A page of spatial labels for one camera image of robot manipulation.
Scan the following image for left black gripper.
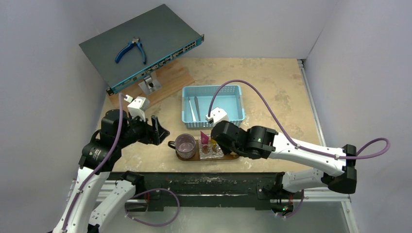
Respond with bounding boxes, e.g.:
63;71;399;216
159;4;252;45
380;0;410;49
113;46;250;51
118;111;169;148

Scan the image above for purple translucent cup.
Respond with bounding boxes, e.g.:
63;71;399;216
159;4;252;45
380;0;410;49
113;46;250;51
168;133;196;159

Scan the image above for light blue plastic basket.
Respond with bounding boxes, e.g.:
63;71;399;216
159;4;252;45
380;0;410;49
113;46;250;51
181;85;245;129

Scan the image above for clear glass toothbrush holder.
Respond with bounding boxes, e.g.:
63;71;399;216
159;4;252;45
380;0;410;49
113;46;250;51
198;134;224;160

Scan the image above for dark wooden oval tray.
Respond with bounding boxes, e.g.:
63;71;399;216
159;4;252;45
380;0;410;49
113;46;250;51
175;139;239;162

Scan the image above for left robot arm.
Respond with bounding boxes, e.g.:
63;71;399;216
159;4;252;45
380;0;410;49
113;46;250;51
53;109;170;233

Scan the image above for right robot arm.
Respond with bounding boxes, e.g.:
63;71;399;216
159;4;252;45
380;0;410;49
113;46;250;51
211;121;357;198

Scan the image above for wooden base board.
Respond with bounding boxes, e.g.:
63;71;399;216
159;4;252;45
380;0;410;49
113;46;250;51
121;60;194;108

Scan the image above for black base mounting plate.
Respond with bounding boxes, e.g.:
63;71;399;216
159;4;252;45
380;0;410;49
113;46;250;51
123;172;305;212

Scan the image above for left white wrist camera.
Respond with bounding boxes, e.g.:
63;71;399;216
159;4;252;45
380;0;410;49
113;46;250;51
124;95;150;122

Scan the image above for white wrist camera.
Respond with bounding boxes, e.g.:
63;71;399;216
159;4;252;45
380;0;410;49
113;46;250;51
206;107;229;124
124;95;150;122

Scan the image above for metal stand bracket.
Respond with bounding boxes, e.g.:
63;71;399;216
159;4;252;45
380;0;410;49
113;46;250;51
138;72;162;95

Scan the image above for lower purple base cable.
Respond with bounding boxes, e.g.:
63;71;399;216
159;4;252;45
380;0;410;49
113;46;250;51
124;188;180;228

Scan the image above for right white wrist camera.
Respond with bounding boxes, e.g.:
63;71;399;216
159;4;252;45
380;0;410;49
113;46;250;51
206;107;229;124

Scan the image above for blue handled pliers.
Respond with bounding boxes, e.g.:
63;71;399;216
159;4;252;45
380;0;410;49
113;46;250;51
115;37;147;65

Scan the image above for grey network switch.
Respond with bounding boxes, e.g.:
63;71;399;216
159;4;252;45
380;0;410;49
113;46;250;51
79;4;204;96

